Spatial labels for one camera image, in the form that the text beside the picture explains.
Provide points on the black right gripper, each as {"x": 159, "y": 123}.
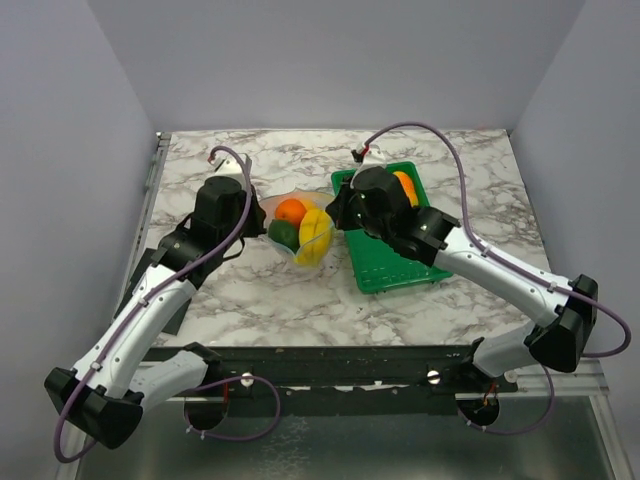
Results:
{"x": 342, "y": 220}

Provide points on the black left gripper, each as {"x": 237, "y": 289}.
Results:
{"x": 257, "y": 226}

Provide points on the yellow banana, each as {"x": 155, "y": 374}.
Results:
{"x": 315, "y": 237}

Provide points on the clear zip top bag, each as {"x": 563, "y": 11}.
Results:
{"x": 311, "y": 198}

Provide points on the orange fruit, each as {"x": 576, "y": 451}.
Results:
{"x": 291, "y": 210}

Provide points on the green avocado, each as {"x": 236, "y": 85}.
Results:
{"x": 284, "y": 233}

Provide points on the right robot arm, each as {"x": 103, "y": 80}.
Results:
{"x": 561, "y": 312}

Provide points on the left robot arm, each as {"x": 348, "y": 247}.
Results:
{"x": 102, "y": 394}

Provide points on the green plastic tray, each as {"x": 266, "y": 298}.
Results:
{"x": 377, "y": 268}

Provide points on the yellow orange mango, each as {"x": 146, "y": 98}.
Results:
{"x": 408, "y": 187}

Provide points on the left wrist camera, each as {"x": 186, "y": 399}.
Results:
{"x": 231, "y": 168}

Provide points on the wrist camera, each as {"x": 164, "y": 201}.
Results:
{"x": 367, "y": 157}
{"x": 231, "y": 168}

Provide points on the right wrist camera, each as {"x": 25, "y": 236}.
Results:
{"x": 367, "y": 157}

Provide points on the metal table edge rail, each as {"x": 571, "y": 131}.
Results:
{"x": 141, "y": 253}

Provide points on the black mounting rail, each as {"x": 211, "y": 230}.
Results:
{"x": 346, "y": 381}

